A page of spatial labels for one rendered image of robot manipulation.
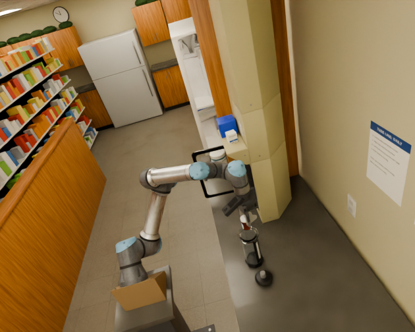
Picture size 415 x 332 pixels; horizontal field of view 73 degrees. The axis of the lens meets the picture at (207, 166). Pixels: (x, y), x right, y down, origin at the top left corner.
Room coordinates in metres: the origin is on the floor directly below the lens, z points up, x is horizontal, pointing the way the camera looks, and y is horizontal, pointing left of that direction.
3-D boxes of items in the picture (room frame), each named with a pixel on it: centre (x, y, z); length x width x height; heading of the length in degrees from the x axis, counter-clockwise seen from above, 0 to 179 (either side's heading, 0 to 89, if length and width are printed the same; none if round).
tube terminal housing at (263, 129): (1.43, -0.36, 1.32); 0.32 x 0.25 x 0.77; 179
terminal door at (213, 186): (1.60, -0.07, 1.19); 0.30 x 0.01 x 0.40; 84
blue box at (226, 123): (1.51, -0.18, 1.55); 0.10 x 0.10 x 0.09; 89
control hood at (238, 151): (1.43, -0.18, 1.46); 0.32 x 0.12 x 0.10; 179
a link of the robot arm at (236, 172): (1.02, -0.12, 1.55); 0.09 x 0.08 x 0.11; 44
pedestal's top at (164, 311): (1.00, 0.55, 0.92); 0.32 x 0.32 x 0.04; 2
